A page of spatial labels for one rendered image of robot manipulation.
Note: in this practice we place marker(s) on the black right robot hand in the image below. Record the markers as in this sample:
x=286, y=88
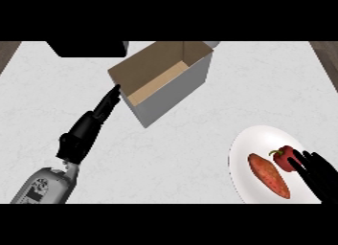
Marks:
x=324, y=180

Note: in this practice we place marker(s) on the white plate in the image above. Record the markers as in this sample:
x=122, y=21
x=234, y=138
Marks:
x=261, y=150

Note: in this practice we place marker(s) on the red bell pepper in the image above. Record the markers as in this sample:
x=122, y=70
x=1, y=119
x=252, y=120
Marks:
x=283, y=158

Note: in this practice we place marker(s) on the orange sweet potato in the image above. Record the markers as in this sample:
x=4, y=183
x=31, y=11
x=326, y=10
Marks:
x=270, y=175

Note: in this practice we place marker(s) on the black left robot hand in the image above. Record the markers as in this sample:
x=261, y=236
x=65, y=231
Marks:
x=85, y=127

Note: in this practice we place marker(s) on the black appliance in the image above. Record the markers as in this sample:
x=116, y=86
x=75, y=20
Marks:
x=90, y=48

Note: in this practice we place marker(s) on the open cardboard box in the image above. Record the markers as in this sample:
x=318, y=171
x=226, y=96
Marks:
x=165, y=79

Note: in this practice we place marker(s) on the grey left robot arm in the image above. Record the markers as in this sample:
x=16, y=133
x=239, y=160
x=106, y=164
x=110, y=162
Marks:
x=47, y=186

